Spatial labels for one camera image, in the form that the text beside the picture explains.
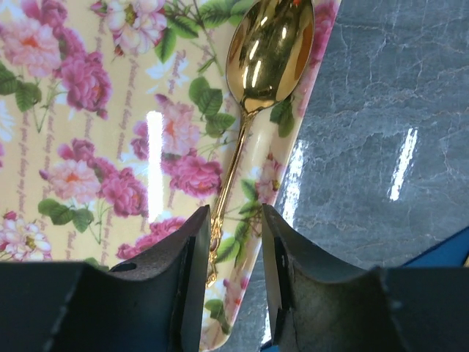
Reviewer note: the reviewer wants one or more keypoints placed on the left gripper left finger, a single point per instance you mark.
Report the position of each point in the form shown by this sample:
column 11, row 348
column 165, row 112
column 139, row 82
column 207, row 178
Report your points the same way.
column 151, row 302

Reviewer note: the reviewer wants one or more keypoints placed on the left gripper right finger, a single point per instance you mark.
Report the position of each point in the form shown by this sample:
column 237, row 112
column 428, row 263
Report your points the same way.
column 317, row 302

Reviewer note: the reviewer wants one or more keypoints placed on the dark blue paper napkin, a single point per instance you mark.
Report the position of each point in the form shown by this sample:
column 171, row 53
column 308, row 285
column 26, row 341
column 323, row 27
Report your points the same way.
column 452, row 252

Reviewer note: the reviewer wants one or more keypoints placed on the gold spoon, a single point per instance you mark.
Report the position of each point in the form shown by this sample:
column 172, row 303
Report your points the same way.
column 268, row 53

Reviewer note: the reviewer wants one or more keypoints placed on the floral rectangular tray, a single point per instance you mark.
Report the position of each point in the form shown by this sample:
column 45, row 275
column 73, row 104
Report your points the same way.
column 116, row 125

